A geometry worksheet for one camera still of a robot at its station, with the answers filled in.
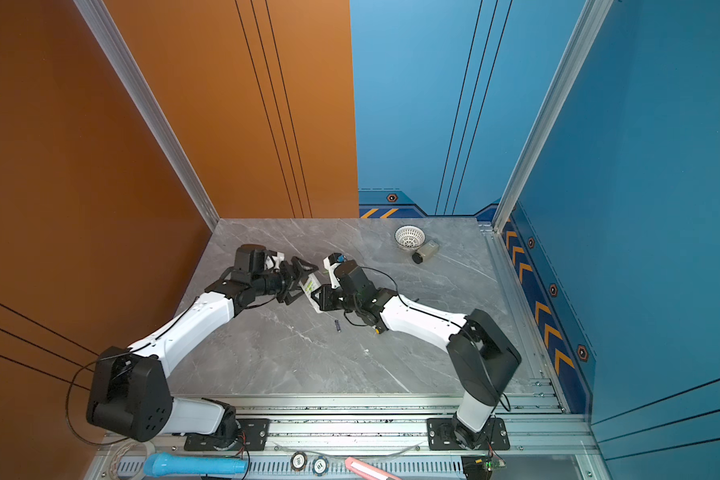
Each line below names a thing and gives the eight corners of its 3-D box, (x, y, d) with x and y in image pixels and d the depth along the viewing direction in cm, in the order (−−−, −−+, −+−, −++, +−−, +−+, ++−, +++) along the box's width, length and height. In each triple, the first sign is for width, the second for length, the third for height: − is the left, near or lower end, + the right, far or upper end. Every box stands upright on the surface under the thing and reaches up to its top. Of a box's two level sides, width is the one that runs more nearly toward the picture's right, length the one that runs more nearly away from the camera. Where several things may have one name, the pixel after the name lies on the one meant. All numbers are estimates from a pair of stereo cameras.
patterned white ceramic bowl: (405, 256, 112) (406, 247, 108) (392, 238, 118) (392, 229, 114) (427, 247, 115) (429, 238, 111) (413, 230, 121) (414, 220, 117)
